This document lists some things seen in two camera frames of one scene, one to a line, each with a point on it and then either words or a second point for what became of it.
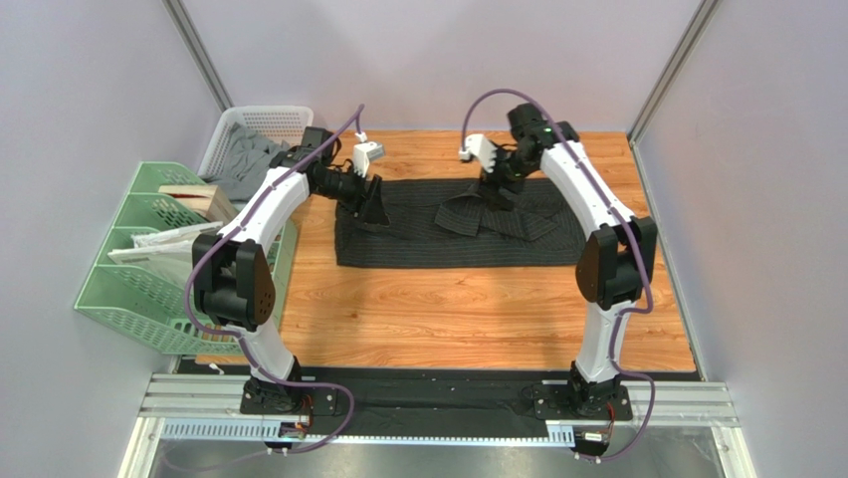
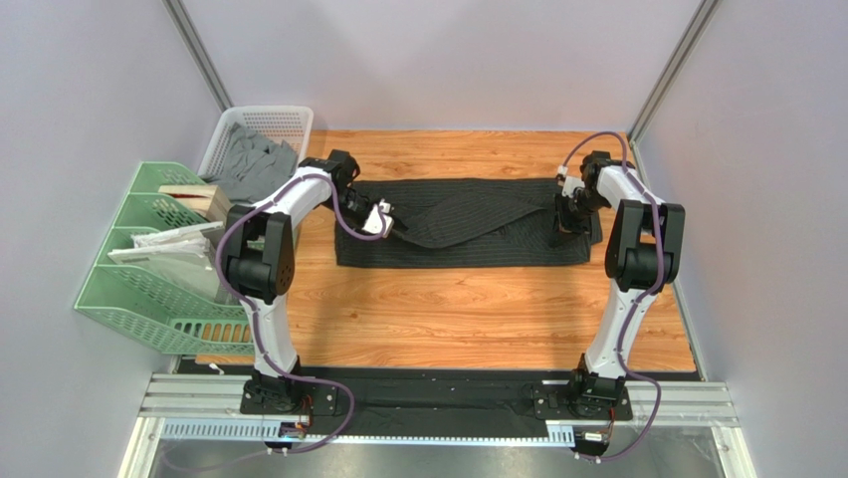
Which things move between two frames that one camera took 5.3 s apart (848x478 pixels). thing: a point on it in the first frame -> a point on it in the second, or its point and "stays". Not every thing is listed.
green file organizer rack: [146, 301] stays
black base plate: [426, 398] stays
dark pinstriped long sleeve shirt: [450, 223] stays
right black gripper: [494, 187] -> [567, 221]
